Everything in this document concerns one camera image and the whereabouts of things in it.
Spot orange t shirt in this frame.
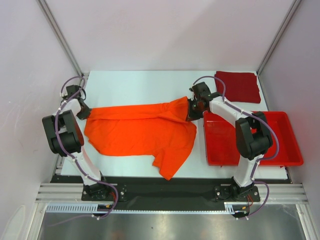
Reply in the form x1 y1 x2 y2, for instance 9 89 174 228
84 96 197 181

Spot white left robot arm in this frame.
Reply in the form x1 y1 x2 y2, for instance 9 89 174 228
42 85 117 201

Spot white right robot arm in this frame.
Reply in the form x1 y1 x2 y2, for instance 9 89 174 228
186 82 274 201

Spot folded dark red t shirt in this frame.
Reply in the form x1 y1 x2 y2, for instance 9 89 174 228
214 71 261 104

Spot red plastic tray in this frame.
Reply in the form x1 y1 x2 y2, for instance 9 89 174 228
203 111 304 167

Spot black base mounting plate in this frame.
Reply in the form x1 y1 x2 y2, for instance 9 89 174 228
49 175 293 211

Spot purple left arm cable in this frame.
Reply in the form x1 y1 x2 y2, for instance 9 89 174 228
54 75 118 221

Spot aluminium front rail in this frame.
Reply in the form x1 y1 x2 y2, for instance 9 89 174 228
35 183 309 205

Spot grey slotted cable duct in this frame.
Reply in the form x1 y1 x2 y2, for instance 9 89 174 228
45 202 249 216

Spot left aluminium frame post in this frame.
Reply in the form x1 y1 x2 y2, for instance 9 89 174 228
36 0 85 77

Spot aluminium frame post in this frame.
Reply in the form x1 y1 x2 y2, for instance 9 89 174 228
256 0 303 76
36 0 85 77

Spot right aluminium frame post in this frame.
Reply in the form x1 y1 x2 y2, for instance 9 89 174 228
256 0 303 76

